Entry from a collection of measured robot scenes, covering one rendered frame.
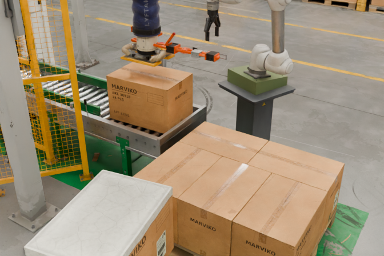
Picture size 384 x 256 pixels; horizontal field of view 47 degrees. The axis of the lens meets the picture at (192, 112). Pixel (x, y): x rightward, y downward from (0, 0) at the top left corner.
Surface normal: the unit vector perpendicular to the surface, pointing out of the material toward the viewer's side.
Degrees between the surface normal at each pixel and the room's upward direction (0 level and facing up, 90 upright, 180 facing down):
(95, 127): 90
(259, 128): 90
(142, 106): 90
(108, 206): 0
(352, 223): 0
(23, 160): 90
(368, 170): 0
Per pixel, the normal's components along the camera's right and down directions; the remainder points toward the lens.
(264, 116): 0.57, 0.37
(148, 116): -0.49, 0.40
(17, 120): 0.84, 0.23
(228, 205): 0.00, -0.89
